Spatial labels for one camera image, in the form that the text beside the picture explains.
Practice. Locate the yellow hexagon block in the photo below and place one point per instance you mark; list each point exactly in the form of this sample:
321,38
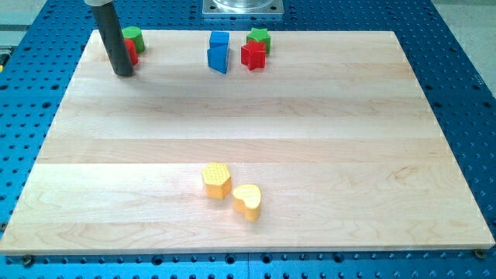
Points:
216,180

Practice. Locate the yellow heart block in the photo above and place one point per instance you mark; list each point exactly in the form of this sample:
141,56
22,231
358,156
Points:
247,200

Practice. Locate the red star block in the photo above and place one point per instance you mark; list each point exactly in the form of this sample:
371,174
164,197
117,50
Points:
253,55

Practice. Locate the light wooden board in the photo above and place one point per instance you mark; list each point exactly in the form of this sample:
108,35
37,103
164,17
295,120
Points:
335,130

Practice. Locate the blue triangular block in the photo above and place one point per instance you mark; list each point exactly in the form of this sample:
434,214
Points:
218,58

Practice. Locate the green star block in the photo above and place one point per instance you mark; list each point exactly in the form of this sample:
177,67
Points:
260,36

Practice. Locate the blue cube block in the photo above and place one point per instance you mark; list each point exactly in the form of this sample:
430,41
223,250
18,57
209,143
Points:
218,39

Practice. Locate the red cylinder block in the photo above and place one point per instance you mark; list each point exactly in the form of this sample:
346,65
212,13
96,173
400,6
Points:
132,51

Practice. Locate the green cylinder block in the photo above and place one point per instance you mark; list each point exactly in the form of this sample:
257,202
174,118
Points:
134,33

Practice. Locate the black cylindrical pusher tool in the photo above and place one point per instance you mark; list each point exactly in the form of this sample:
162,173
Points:
112,38

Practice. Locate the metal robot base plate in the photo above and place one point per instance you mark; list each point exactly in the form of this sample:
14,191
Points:
242,7

